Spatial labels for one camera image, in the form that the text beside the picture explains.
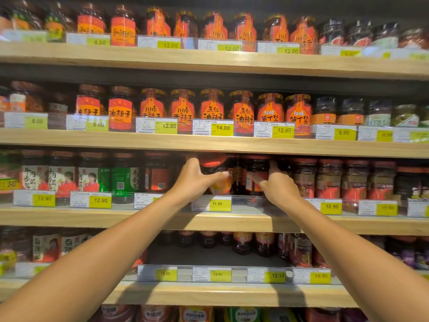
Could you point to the person's right thumb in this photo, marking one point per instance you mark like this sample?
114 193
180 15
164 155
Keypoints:
257 178

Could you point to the black-lid dark jar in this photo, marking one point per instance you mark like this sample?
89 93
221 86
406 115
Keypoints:
385 34
331 31
359 33

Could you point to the red chili jar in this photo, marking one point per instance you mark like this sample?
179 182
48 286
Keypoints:
414 38

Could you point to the person's left forearm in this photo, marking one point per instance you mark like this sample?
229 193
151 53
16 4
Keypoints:
94 254

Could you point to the red-lid sauce jar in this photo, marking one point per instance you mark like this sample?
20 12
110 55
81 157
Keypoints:
214 162

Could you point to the jar with portrait label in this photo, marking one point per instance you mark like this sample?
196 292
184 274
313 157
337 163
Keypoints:
46 246
62 177
72 241
93 176
34 172

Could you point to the dark jar orange band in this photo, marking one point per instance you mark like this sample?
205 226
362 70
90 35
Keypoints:
325 108
351 110

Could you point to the brown-lid chili jar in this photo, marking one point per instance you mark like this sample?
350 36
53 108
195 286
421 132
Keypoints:
26 97

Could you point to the dark sauce bottle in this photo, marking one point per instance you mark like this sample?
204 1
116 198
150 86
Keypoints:
238 176

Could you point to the purple-label dark jar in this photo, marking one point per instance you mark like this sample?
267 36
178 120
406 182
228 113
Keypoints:
404 251

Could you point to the row of orange-label chili jars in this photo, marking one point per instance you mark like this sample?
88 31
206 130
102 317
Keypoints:
211 107
214 28

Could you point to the row of yellow price labels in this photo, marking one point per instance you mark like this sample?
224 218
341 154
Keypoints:
221 129
228 46
219 274
43 199

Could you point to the person's left thumb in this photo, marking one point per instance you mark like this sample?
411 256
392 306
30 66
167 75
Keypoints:
216 177

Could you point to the row of colourful sauce packets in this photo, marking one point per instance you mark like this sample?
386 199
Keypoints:
201 314

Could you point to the row of small dark jars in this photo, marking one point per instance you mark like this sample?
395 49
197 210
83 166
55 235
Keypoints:
209 239

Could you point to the green-label sauce jar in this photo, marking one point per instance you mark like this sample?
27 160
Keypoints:
125 177

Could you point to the person's left hand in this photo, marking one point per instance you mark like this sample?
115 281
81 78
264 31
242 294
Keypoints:
191 184

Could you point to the row of brown-label jars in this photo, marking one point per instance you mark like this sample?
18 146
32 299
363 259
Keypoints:
355 181

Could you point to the red-label sauce jar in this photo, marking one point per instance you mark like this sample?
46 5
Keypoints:
300 249

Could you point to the wooden shelf board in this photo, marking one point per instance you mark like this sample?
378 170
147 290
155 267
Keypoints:
218 295
234 223
214 62
214 145

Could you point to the dark jar white label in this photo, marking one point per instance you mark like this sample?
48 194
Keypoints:
378 112

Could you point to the green pickle jar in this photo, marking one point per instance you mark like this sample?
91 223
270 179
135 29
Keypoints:
405 114

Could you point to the dark jar green label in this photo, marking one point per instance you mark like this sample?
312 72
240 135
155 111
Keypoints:
25 16
58 21

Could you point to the red-label dark jar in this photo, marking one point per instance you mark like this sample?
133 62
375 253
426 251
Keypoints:
157 174

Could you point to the dark sauce jar red label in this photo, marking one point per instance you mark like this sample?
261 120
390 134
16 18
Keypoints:
257 165

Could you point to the person's right forearm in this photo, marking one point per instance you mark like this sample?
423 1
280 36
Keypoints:
352 258

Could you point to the person's right hand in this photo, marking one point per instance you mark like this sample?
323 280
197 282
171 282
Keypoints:
280 191

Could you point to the small dark jar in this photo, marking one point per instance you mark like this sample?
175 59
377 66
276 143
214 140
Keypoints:
58 105

